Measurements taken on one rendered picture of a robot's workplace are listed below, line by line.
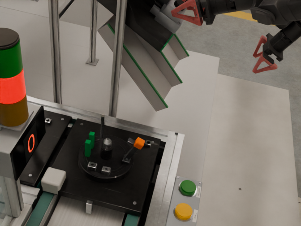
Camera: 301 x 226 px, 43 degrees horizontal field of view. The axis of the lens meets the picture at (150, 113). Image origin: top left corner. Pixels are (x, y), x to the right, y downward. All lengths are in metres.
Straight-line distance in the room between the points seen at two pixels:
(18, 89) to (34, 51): 0.91
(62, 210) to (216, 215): 0.40
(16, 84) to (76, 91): 0.74
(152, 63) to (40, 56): 0.50
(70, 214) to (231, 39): 2.75
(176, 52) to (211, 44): 2.06
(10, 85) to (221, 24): 3.18
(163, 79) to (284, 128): 0.47
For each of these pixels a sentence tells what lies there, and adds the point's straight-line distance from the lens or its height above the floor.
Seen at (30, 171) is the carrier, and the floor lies 0.97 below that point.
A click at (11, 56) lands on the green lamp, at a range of 0.58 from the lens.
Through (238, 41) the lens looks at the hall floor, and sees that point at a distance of 3.49.
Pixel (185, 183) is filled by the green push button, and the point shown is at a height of 0.97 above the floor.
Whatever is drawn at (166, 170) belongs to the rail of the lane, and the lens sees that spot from 1.01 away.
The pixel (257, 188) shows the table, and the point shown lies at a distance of 1.17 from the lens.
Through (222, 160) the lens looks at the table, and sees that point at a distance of 1.20.
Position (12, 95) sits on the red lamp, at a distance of 0.62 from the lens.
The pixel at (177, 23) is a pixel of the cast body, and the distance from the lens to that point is 0.98.
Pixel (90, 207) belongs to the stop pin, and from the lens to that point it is 0.92.
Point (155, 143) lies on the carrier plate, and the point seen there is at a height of 0.97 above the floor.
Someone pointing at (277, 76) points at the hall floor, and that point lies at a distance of 3.21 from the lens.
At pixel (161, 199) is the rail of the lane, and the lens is 0.95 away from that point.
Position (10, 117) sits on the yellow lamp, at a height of 1.28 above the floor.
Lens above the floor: 1.73
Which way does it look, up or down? 43 degrees down
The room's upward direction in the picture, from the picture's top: 10 degrees clockwise
